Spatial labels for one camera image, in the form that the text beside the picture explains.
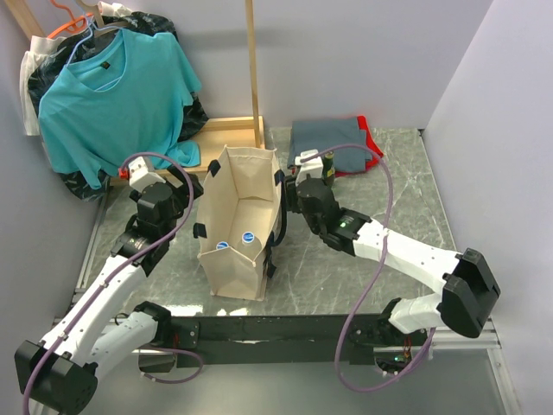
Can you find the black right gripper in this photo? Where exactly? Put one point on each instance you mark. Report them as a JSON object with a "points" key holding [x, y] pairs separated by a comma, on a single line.
{"points": [[291, 194]]}

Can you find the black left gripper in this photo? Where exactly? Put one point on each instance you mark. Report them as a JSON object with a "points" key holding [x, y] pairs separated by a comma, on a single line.
{"points": [[181, 191]]}

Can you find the green glass bottle yellow label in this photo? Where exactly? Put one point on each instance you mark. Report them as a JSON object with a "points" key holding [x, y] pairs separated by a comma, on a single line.
{"points": [[329, 171]]}

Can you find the beige canvas tote bag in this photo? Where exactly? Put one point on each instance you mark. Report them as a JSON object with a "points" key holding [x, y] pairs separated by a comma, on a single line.
{"points": [[242, 193]]}

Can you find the clear bottle blue cap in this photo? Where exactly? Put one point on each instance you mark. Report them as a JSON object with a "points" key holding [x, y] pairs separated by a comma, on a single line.
{"points": [[222, 245], [249, 245]]}

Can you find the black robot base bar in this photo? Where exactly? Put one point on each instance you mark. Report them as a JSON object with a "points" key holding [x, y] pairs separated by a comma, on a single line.
{"points": [[223, 340]]}

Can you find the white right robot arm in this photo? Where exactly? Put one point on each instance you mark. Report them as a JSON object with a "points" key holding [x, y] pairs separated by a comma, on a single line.
{"points": [[464, 289]]}

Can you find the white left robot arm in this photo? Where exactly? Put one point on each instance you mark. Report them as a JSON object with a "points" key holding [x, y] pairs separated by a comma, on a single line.
{"points": [[62, 371]]}

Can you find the grey folded garment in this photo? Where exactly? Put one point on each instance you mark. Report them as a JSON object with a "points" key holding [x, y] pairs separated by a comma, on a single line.
{"points": [[323, 133]]}

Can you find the turquoise t-shirt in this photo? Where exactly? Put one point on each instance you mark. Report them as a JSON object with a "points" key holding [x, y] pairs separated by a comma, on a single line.
{"points": [[129, 98]]}

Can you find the wooden clothes hanger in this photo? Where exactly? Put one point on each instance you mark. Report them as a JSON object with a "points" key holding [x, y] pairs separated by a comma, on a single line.
{"points": [[99, 26]]}

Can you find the orange clothes hanger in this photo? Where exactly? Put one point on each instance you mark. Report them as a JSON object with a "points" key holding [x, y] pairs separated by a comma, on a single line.
{"points": [[73, 25]]}

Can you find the white hanging garment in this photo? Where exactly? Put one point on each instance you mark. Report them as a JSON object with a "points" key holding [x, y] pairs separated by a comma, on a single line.
{"points": [[40, 67]]}

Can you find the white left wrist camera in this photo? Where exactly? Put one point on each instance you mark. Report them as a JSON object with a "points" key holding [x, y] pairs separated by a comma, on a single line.
{"points": [[140, 174]]}

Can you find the light blue wire hanger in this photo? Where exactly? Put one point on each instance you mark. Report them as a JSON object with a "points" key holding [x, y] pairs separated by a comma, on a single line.
{"points": [[86, 43]]}

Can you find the wooden rack post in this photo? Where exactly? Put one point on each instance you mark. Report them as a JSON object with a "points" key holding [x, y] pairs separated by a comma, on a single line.
{"points": [[25, 18], [251, 40]]}

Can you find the aluminium rail frame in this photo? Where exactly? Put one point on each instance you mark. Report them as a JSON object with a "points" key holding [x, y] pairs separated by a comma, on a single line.
{"points": [[63, 370]]}

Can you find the wooden rack left post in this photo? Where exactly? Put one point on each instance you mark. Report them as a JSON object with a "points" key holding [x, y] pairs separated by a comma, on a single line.
{"points": [[25, 18]]}

